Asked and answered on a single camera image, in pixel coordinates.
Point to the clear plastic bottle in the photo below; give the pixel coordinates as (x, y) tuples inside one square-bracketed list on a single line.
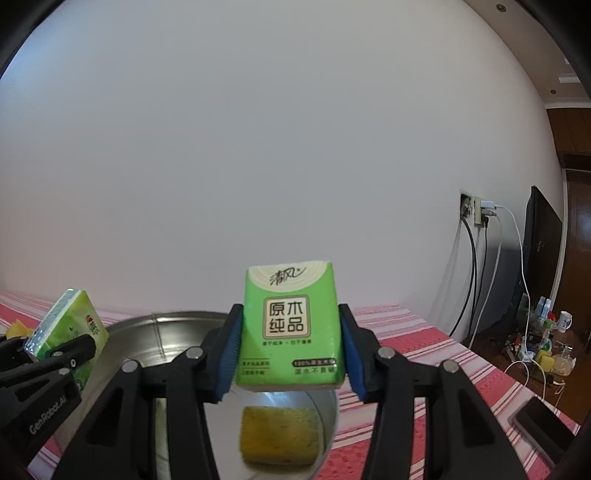
[(541, 308)]

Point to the red striped bedsheet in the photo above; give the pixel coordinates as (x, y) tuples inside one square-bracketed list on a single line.
[(406, 350)]

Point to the white charger plug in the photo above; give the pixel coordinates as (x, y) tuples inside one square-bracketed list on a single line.
[(487, 207)]

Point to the wall socket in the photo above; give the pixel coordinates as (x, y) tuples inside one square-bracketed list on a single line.
[(467, 204)]

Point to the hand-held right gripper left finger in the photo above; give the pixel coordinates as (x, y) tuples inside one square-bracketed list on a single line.
[(231, 355)]

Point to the white mug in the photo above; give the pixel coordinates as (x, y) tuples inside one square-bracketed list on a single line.
[(564, 321)]

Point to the wooden wardrobe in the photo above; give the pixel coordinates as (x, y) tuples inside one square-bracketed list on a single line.
[(575, 184)]

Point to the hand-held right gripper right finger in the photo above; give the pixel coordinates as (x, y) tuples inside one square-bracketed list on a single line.
[(353, 360)]

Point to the round metal tin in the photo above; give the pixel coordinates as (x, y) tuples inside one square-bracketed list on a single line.
[(161, 332)]

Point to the black television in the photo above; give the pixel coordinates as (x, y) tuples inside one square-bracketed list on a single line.
[(540, 258)]

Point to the yellow packet at right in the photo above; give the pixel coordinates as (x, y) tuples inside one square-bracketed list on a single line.
[(279, 434)]

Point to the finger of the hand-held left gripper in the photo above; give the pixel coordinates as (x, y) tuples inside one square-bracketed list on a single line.
[(14, 346), (69, 353)]

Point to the large yellow packet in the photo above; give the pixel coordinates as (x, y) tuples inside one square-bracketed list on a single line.
[(19, 329)]

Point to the light green tissue pack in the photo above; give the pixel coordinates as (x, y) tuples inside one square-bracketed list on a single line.
[(74, 318)]

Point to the white power strip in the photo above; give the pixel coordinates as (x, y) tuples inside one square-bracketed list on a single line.
[(527, 355)]

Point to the black phone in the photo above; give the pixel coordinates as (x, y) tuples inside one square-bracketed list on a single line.
[(542, 427)]

